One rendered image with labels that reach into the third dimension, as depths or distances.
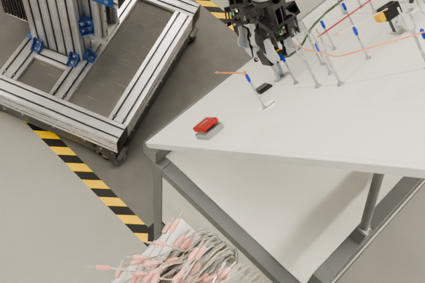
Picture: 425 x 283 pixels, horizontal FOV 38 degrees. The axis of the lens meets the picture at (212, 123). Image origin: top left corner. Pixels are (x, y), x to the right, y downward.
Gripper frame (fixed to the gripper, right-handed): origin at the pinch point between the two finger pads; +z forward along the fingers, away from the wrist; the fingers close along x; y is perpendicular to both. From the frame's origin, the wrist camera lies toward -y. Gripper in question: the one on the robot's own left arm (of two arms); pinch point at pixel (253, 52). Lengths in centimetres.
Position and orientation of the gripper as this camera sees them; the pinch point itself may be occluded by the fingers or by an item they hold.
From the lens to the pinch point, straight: 172.5
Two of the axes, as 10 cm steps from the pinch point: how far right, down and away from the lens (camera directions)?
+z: 1.8, 9.6, 2.2
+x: 8.9, -0.6, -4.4
